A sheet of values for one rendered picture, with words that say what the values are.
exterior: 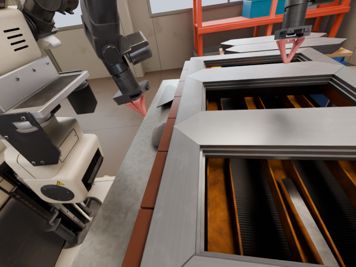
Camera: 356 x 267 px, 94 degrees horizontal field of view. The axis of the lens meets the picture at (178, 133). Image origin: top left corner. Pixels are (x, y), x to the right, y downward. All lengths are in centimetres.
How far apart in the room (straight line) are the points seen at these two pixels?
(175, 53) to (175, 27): 46
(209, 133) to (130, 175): 35
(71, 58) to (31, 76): 380
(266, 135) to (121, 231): 51
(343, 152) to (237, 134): 26
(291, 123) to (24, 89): 73
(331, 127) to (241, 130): 24
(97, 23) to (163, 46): 340
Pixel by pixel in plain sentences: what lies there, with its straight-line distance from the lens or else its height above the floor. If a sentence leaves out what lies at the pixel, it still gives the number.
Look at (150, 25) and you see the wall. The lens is 373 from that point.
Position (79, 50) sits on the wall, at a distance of 424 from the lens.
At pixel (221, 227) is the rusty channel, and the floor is 68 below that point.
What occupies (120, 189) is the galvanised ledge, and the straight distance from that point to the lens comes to 66.
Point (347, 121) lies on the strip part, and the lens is 69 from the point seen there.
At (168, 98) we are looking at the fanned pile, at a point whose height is 72.
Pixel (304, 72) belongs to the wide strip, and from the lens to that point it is 100.
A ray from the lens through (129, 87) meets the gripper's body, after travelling 50.
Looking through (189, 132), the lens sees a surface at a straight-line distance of 52.
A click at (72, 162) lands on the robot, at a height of 80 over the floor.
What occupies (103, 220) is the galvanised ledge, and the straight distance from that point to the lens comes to 63.
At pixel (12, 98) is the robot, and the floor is 106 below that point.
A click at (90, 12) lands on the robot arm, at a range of 39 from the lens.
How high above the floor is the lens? 119
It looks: 39 degrees down
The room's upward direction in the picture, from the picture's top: 9 degrees counter-clockwise
